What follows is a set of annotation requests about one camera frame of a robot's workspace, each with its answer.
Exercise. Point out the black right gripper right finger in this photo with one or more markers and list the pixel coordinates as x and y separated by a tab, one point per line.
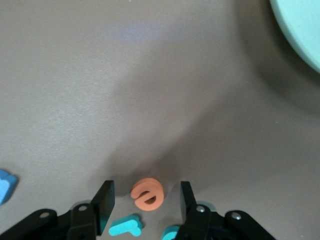
205	225

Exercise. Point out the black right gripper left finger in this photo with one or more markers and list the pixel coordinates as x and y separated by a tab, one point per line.
75	222

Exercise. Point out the teal foam letter b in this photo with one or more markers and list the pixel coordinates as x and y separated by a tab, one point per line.
170	233

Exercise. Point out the teal foam letter r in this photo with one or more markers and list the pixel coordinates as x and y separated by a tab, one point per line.
125	226

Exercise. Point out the orange foam letter e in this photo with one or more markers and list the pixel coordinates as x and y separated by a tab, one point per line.
147	185

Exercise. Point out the blue foam letter g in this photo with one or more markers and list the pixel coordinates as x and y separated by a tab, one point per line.
6	187

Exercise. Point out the brown table cover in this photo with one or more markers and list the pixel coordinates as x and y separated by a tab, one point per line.
100	75

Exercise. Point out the pale green plate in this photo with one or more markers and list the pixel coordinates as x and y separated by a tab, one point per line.
300	25

